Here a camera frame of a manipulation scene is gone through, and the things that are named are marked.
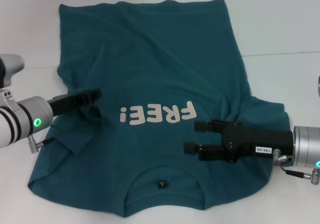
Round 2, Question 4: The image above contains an arm gripper cable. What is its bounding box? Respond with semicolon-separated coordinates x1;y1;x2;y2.
27;125;63;155
272;148;313;180

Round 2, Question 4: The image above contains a teal t-shirt with FREE print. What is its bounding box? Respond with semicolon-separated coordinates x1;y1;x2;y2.
26;0;292;211

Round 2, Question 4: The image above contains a right arm gripper cable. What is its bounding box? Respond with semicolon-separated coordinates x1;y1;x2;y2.
272;148;313;180

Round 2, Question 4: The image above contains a left arm gripper cable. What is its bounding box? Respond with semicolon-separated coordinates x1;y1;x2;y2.
27;125;63;155

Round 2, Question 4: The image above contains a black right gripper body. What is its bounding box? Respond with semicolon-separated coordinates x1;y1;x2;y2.
219;120;294;164

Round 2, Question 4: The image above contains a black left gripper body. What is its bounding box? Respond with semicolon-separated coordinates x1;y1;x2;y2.
48;91;85;117

